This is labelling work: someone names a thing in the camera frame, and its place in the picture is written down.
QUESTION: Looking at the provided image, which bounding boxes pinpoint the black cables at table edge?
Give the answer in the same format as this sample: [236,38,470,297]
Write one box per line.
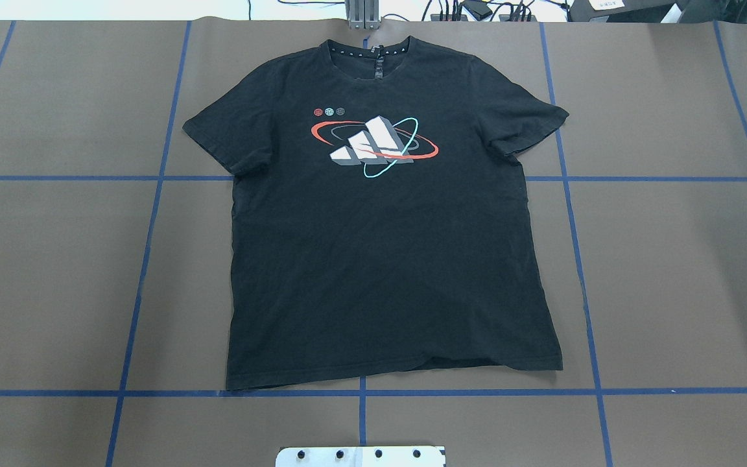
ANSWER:
[421,0,572,23]

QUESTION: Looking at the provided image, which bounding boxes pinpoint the aluminium frame post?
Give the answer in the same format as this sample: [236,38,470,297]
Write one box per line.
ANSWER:
[344,0,381,30]

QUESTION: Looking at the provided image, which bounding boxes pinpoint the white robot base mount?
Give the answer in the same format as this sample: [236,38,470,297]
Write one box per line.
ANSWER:
[275,444,447,466]

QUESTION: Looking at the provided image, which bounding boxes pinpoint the black printed t-shirt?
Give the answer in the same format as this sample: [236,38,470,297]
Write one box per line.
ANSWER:
[183,36,569,390]

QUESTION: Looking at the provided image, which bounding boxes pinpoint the brown table mat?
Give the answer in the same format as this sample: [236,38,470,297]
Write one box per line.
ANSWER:
[0,17,747,466]

